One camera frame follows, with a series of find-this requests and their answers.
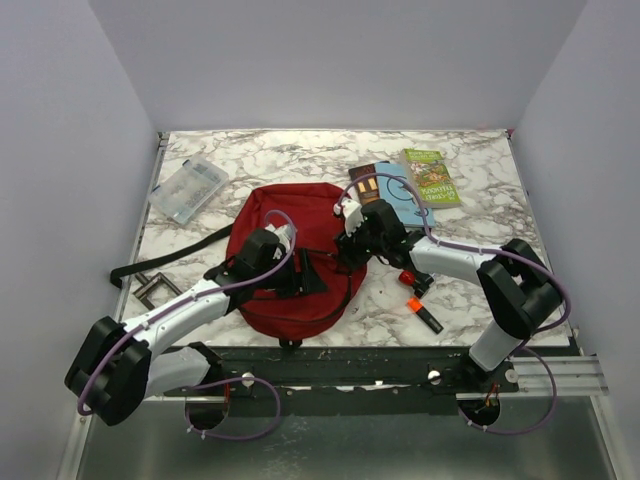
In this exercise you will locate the light blue book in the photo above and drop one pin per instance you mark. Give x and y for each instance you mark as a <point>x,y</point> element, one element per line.
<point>397,195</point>

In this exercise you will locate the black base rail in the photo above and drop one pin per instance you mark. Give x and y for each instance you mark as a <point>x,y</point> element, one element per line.
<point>341,381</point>

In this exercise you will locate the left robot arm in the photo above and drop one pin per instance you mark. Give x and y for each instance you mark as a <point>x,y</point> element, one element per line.
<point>110,372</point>

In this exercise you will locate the black metal bracket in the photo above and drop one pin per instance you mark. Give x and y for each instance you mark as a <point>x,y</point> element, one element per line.
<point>148,285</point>

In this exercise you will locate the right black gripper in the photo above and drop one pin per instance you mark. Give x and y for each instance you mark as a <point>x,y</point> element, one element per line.
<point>347,252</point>

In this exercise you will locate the clear plastic storage box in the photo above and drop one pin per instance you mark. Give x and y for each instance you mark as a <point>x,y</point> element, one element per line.
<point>188,189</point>

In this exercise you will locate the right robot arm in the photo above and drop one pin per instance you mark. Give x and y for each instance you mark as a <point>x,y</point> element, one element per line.
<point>518,288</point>

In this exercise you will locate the green illustrated book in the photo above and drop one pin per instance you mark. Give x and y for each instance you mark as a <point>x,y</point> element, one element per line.
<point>430,177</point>

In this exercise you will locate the aluminium extrusion rail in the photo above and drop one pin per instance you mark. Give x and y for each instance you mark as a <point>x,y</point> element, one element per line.
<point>573,376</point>

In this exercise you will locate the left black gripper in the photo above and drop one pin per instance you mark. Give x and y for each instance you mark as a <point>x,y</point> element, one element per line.
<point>307,281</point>

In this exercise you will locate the orange black highlighter marker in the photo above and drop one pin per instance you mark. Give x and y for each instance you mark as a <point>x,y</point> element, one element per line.
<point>424,315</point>

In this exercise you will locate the dark brown book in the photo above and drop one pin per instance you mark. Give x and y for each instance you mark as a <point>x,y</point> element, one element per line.
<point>367,189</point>

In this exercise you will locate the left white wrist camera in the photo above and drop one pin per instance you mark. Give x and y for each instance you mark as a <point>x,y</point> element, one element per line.
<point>285,236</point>

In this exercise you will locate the red student backpack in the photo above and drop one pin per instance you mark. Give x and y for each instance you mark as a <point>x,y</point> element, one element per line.
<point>296,317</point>

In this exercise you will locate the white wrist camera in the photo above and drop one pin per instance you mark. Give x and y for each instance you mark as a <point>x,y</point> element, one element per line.
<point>351,212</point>
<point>285,236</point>

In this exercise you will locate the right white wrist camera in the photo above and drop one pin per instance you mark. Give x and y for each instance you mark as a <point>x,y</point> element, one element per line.
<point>351,212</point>

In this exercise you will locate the red and black small tool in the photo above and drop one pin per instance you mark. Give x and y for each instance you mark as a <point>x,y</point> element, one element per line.
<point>419,282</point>

